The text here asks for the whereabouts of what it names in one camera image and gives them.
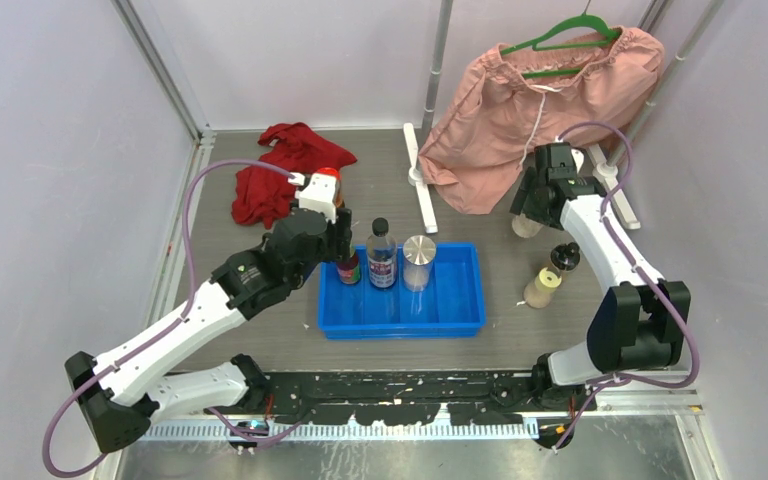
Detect black cap shaker bottle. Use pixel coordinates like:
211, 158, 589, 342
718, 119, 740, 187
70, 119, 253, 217
511, 214, 543, 239

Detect yellow cap sauce bottle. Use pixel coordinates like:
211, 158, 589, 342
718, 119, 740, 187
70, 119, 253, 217
336, 246, 361, 285

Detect clear bottle black cap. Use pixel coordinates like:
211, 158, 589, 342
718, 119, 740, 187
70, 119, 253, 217
366, 217, 398, 289

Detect silver lid grain jar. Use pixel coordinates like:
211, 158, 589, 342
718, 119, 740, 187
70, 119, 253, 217
402, 235, 437, 292

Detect blue plastic divided bin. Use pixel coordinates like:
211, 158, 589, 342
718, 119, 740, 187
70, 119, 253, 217
317, 242, 486, 340

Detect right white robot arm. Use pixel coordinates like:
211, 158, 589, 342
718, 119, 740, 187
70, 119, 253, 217
511, 142, 691, 409

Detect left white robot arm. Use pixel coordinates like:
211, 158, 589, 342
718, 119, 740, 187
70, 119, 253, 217
64, 207, 352, 454

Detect red lid chili jar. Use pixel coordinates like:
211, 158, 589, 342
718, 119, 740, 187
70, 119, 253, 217
317, 167, 345, 208

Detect red cloth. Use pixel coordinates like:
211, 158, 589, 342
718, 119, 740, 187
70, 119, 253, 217
231, 122, 357, 229

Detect white clothes rack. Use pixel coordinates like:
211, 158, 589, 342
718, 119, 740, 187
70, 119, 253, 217
402, 0, 726, 236

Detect small black cap shaker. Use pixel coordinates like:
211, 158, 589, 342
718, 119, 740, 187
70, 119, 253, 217
546, 242, 581, 276

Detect pink shorts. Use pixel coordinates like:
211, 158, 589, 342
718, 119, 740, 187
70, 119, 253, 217
418, 26, 665, 215

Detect yellow lid grain jar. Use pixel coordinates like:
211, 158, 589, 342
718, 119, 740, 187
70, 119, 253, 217
523, 267, 562, 309

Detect green clothes hanger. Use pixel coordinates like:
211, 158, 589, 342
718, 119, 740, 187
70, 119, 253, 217
499, 0, 622, 80

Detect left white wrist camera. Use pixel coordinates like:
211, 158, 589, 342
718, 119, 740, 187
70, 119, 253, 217
288, 172, 337, 224

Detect white slotted cable duct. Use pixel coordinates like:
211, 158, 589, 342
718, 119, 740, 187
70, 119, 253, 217
141, 415, 539, 442

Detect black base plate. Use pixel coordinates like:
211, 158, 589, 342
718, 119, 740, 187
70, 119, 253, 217
205, 368, 597, 429

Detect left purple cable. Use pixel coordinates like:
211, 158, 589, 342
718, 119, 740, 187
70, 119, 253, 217
41, 158, 306, 480

